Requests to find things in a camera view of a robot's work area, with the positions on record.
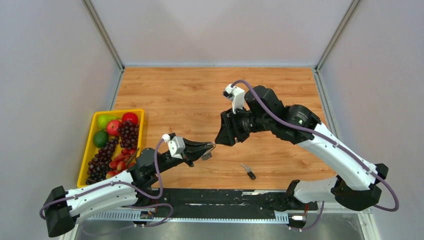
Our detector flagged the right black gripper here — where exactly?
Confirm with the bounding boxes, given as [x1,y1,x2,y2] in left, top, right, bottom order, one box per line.
[214,104,272,146]

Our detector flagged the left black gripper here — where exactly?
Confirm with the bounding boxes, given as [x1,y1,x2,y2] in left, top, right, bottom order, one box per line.
[153,137,213,175]

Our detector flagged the silver keyring with keys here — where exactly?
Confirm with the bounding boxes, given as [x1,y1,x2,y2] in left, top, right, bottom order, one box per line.
[201,145,216,161]

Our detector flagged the black headed silver key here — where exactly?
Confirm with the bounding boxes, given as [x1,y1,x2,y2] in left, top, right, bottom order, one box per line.
[240,163,256,180]

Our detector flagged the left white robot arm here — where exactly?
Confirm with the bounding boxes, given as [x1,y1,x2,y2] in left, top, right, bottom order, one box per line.
[39,133,216,238]

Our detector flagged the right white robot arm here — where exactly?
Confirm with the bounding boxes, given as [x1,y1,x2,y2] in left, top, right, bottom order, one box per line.
[215,84,388,211]

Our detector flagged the upper dark grape bunch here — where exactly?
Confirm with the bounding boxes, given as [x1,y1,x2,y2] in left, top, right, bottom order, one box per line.
[118,120,140,150]

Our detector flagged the dark grape bunch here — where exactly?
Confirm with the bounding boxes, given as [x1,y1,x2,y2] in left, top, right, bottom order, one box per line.
[85,136,120,185]
[118,120,140,150]

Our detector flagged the red apple top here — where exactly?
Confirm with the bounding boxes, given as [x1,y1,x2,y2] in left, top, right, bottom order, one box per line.
[121,112,139,125]

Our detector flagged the small red fruits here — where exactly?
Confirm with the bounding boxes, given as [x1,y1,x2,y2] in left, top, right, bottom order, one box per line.
[105,148,139,179]

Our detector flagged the red yellow apple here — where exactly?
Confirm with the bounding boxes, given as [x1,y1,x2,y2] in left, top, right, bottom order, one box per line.
[106,119,122,137]

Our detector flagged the green lime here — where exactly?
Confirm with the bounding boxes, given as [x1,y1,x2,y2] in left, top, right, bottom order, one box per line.
[92,130,109,148]

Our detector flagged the green pear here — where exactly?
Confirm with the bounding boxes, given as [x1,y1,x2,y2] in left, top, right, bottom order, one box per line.
[96,114,118,130]

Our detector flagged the lower dark grape bunch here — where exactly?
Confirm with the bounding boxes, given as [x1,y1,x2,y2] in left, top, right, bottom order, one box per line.
[85,136,120,185]

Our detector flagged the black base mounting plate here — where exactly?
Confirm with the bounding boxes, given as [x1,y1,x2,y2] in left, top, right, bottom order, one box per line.
[134,188,319,221]

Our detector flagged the yellow plastic tray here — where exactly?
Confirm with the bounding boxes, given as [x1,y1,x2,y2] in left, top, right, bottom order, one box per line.
[76,109,145,188]

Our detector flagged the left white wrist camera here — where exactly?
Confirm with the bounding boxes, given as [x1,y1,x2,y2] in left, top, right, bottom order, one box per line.
[161,133,186,160]

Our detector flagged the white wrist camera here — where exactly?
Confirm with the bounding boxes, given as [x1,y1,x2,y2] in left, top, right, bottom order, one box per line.
[161,133,186,160]
[222,84,245,114]

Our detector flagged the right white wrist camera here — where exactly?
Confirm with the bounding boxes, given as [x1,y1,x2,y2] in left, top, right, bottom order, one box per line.
[222,84,245,114]

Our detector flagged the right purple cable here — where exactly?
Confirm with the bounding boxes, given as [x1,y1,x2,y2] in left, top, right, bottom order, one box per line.
[230,79,400,213]

